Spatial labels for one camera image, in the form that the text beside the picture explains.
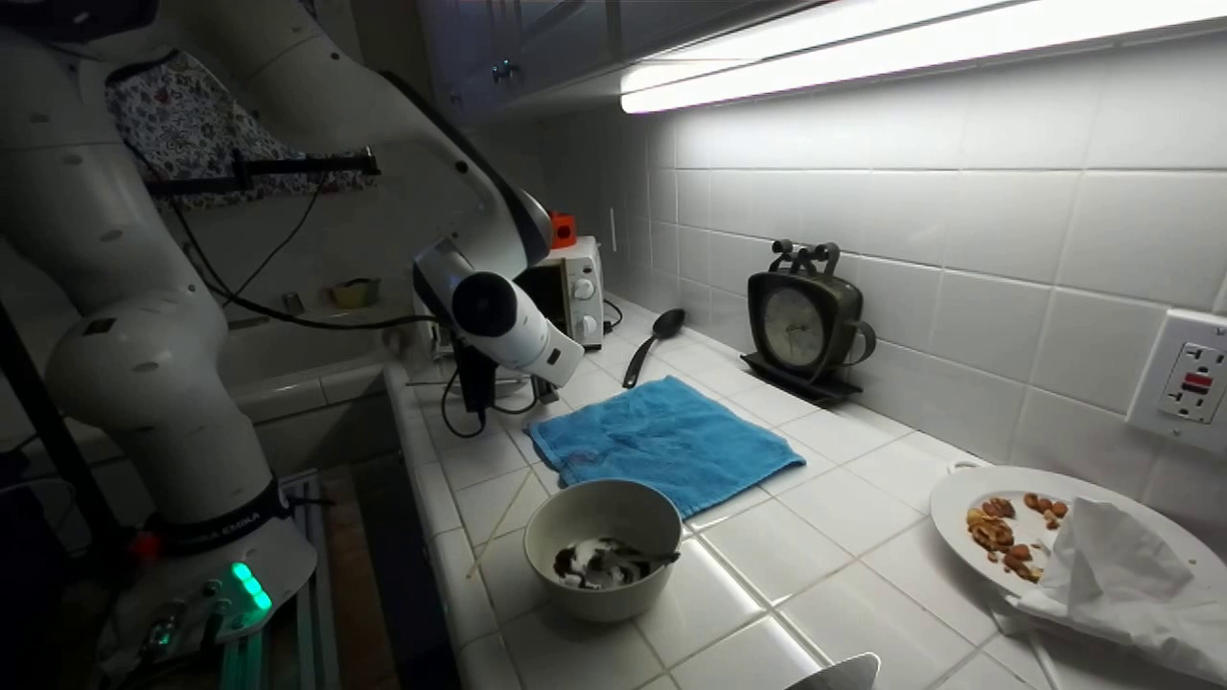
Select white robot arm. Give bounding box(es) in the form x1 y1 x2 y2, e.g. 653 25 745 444
0 0 583 679

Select black kitchen scale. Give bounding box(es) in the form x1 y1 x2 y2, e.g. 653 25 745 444
745 241 877 407

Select white toy oven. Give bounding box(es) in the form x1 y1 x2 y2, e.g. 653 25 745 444
517 238 606 348

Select white plate with food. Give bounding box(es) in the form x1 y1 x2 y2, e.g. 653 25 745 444
927 470 1222 597

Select under-cabinet light bar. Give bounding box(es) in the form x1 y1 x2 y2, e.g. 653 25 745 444
621 0 1227 114

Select white bowl with spoon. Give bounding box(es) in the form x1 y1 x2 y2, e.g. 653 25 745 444
520 478 682 625

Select small white bowl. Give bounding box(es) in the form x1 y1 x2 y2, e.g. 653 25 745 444
789 656 881 690

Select blue cloth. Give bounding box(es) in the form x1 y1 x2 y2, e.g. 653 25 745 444
528 375 803 517

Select crumpled white napkin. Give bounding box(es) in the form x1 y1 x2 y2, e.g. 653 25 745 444
1002 500 1227 688

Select white wall outlet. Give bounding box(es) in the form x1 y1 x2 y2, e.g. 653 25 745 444
1129 311 1227 453

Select black ladle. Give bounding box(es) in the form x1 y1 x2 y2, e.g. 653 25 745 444
621 307 687 388

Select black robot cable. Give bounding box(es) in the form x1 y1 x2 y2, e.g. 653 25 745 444
164 187 542 441

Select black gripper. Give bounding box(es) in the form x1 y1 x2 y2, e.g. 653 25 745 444
457 347 496 415

